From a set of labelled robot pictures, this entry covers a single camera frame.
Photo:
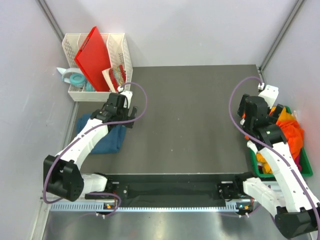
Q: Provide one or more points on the orange t shirt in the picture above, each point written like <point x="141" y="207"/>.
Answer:
<point x="293" y="133"/>

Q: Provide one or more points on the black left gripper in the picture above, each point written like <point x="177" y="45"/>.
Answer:
<point x="126" y="110"/>

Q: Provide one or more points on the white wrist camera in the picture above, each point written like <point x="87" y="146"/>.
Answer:
<point x="269" y="93"/>
<point x="128" y="96"/>

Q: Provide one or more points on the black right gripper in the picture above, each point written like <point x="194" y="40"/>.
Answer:
<point x="241" y="111"/>

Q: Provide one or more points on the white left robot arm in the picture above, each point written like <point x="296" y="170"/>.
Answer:
<point x="104" y="132"/>

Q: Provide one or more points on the grey slotted cable duct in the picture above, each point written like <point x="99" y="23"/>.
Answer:
<point x="108" y="206"/>

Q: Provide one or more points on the red plastic board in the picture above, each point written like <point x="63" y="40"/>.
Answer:
<point x="92" y="58"/>

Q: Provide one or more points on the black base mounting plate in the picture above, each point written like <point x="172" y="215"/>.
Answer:
<point x="174" y="190"/>

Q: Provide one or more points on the magenta t shirt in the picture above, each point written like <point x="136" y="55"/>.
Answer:
<point x="297" y="162"/>

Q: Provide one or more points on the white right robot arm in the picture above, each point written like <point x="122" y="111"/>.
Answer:
<point x="296" y="211"/>

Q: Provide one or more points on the red patterned booklet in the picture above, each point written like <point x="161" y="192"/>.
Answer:
<point x="115" y="77"/>

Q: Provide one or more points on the folded blue t shirt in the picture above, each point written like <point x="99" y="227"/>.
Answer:
<point x="111" y="143"/>

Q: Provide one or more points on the green plastic bin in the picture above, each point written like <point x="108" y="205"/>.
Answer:
<point x="304" y="162"/>

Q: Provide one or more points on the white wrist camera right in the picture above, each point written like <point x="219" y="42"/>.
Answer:
<point x="269" y="93"/>

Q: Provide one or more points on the yellow t shirt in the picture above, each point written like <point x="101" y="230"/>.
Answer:
<point x="263" y="164"/>

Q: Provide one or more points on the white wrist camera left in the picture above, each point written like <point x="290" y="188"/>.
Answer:
<point x="128" y="96"/>

